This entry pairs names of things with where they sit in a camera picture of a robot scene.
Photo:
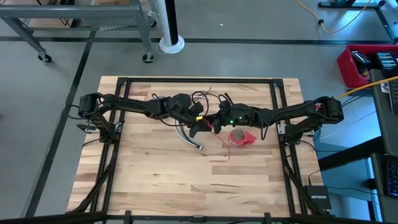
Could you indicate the black labelled device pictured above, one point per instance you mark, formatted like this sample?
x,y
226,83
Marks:
x,y
360,59
387,60

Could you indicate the white and black column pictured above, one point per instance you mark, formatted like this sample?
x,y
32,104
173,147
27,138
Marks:
x,y
163,18

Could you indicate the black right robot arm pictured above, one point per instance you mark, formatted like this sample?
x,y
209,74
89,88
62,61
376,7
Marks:
x,y
295,110

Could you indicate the black table frame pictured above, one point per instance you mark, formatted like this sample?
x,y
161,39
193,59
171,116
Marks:
x,y
199,80

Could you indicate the black Netgear switch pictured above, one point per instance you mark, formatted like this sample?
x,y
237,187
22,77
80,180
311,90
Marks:
x,y
318,197

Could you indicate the black desk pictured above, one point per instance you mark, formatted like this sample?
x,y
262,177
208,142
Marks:
x,y
384,124

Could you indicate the rolling metal frame workbench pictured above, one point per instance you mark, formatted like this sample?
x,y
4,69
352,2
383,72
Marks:
x,y
62,12

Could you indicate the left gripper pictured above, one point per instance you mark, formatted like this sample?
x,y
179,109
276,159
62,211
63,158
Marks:
x,y
183,104

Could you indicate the black floor stand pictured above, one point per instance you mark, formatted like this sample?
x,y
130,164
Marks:
x,y
349,3

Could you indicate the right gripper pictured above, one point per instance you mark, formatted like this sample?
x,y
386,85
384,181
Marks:
x,y
231,113

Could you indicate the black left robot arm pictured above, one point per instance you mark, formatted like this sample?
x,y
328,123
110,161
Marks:
x,y
130,104

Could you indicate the red plastic bin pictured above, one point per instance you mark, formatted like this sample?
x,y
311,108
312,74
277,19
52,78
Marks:
x,y
345,65

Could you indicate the red tape dispenser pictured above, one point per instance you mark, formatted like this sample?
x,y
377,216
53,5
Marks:
x,y
250,139

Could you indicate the black keyboard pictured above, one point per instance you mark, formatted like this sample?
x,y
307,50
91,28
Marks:
x,y
392,179

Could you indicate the black rig beam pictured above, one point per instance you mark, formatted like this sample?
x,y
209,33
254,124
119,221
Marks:
x,y
199,219

